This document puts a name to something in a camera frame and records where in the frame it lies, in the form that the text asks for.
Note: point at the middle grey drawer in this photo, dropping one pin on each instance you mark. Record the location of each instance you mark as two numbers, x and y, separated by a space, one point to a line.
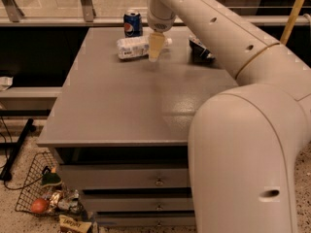
154 202

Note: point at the yellow snack bag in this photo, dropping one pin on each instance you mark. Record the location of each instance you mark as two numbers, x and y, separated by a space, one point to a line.
70 225

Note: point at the blue label plastic bottle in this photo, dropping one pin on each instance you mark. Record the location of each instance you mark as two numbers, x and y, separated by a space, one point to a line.
130 48

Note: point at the white crumpled paper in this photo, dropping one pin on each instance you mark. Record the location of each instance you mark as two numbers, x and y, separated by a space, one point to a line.
5 83

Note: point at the red apple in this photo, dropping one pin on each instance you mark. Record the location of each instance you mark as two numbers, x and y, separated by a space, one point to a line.
39 206

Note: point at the grey drawer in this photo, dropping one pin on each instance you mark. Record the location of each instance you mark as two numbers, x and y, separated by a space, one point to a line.
140 220
124 176
154 202

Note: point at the black metal floor bar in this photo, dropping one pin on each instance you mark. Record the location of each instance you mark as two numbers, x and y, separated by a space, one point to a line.
15 147

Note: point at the crumpled silver foil wrapper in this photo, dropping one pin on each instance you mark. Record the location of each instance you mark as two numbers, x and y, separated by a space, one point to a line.
65 202

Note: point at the crumpled blue chip bag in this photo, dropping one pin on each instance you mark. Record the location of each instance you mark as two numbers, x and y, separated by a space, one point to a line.
199 51

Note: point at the grey drawer cabinet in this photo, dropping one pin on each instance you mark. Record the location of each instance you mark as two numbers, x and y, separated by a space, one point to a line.
113 112

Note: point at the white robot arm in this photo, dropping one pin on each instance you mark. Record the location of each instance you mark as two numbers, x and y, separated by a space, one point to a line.
243 142

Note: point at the black wire basket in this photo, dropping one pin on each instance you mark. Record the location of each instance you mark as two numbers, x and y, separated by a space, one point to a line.
42 163

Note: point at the bottom grey drawer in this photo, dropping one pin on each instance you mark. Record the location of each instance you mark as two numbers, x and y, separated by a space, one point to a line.
140 220

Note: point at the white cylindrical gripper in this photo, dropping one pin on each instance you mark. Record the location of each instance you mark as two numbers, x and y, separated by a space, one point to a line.
160 21

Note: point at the green sponge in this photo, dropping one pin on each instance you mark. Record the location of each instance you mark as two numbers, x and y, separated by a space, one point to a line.
51 179

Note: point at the blue pepsi can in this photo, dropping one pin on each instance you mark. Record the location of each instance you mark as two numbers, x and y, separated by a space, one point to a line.
132 24

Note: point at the top grey drawer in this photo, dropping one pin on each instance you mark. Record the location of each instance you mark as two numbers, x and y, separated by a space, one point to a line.
124 176

